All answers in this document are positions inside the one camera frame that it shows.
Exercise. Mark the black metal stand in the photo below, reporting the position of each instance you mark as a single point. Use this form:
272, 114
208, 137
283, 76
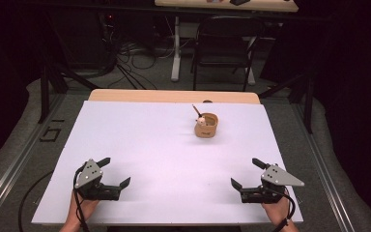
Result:
45, 96
308, 103

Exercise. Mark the person's right hand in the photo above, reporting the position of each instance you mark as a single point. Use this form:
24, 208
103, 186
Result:
277, 212

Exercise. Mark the white board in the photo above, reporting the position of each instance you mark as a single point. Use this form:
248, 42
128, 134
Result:
161, 141

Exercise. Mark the light wooden table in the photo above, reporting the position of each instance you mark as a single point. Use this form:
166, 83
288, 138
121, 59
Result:
161, 96

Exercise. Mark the light wooden desk top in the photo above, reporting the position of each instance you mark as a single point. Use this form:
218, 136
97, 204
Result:
264, 6

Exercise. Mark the dark pencil with orange end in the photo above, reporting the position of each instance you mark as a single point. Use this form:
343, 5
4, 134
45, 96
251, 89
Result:
196, 110

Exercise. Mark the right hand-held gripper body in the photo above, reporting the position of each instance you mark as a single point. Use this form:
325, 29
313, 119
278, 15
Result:
278, 178

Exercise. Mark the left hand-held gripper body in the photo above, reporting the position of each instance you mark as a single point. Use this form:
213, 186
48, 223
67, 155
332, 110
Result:
89, 175

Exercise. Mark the aluminium floor rail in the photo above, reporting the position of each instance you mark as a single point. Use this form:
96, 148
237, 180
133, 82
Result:
16, 164
322, 167

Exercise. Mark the person's left hand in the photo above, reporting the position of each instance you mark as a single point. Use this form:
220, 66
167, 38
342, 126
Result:
88, 209

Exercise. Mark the wooden pen holder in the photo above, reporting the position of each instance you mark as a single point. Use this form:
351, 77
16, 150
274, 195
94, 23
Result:
206, 130

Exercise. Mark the white desk leg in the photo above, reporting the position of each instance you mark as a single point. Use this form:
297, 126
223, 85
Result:
250, 75
176, 58

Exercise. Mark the black folding chair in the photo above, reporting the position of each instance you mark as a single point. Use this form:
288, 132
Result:
227, 61

